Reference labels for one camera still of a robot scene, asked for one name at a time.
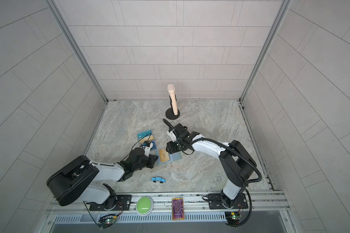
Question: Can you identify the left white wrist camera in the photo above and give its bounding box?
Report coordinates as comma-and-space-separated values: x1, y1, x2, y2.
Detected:
143, 141, 153, 156

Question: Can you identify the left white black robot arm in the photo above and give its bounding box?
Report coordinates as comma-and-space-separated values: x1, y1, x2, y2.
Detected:
46, 148, 158, 210

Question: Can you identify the black corrugated cable conduit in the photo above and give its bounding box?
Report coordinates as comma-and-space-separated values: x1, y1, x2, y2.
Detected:
162, 118, 263, 227

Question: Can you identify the black round microphone stand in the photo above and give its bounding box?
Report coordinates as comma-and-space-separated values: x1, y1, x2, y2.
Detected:
165, 97, 180, 120

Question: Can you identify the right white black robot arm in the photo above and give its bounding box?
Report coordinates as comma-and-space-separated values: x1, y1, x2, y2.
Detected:
163, 119, 263, 208

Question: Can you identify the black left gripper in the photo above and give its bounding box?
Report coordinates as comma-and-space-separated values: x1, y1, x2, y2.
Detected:
132, 155, 160, 173

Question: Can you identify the blue toy car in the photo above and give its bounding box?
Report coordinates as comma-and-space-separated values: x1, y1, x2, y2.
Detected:
151, 177, 166, 183

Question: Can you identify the right green circuit board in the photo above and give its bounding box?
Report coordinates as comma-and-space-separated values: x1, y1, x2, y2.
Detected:
225, 212, 242, 225

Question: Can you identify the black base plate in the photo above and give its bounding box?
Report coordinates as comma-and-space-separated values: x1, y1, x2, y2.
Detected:
202, 193, 249, 210
87, 195, 132, 211

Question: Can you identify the green round button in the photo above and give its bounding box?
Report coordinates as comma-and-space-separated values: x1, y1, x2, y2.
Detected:
136, 196, 154, 216

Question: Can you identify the purple patterned card box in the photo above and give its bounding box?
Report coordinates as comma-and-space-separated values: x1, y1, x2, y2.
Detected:
172, 198, 185, 220

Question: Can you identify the left green circuit board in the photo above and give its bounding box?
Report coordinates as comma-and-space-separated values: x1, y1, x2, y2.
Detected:
99, 214, 118, 225

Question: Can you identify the gold credit card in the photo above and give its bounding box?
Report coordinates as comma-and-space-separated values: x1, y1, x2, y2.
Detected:
158, 149, 170, 163

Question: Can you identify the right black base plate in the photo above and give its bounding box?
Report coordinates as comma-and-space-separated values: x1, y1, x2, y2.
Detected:
202, 193, 249, 210

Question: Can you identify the gold card in stand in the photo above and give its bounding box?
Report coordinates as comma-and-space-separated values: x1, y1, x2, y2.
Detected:
145, 135, 154, 141

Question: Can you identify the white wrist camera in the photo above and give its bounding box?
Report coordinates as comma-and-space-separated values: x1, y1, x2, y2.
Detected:
167, 130, 177, 142
143, 141, 153, 156

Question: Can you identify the green circuit board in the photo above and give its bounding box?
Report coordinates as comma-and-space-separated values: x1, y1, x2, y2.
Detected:
225, 212, 242, 225
99, 214, 118, 225

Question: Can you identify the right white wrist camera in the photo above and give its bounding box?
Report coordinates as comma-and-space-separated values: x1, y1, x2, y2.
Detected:
167, 130, 177, 142

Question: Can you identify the beige microphone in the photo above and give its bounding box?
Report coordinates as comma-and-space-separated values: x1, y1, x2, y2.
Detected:
167, 84, 179, 116

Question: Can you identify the thin black camera cable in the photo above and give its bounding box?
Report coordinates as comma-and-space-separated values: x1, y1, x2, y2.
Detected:
121, 132, 152, 161

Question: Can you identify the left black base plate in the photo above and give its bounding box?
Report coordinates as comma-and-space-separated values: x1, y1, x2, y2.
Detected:
87, 195, 132, 211

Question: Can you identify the teal card in stand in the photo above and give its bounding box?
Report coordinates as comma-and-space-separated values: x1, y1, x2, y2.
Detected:
137, 130, 152, 140

